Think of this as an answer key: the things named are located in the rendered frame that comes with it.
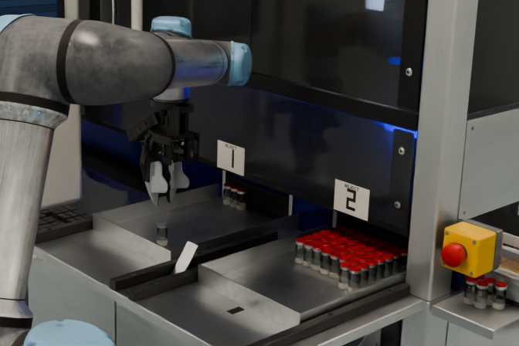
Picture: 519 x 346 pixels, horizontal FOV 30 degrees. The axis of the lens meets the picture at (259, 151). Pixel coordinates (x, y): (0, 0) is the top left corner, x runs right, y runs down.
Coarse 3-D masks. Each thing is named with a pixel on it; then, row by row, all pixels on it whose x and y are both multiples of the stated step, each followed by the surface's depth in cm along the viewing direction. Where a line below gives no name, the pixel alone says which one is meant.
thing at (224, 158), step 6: (222, 144) 205; (228, 144) 204; (222, 150) 205; (228, 150) 204; (234, 150) 203; (240, 150) 201; (222, 156) 206; (228, 156) 204; (234, 156) 203; (240, 156) 202; (222, 162) 206; (228, 162) 205; (234, 162) 203; (240, 162) 202; (228, 168) 205; (234, 168) 204; (240, 168) 202; (240, 174) 202
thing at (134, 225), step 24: (192, 192) 216; (216, 192) 221; (96, 216) 198; (120, 216) 204; (144, 216) 208; (168, 216) 208; (192, 216) 209; (216, 216) 209; (240, 216) 210; (264, 216) 210; (288, 216) 201; (120, 240) 193; (144, 240) 186; (168, 240) 195; (192, 240) 195; (216, 240) 188
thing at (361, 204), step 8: (336, 184) 182; (344, 184) 181; (336, 192) 183; (344, 192) 181; (360, 192) 178; (368, 192) 177; (336, 200) 183; (344, 200) 182; (360, 200) 179; (368, 200) 177; (336, 208) 184; (344, 208) 182; (360, 208) 179; (360, 216) 179
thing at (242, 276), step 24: (288, 240) 190; (216, 264) 178; (240, 264) 182; (264, 264) 185; (288, 264) 185; (216, 288) 172; (240, 288) 167; (264, 288) 174; (288, 288) 174; (312, 288) 175; (336, 288) 175; (384, 288) 172; (264, 312) 164; (288, 312) 159; (312, 312) 159
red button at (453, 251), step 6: (444, 246) 162; (450, 246) 161; (456, 246) 161; (444, 252) 162; (450, 252) 161; (456, 252) 160; (462, 252) 161; (444, 258) 162; (450, 258) 161; (456, 258) 160; (462, 258) 161; (450, 264) 161; (456, 264) 161
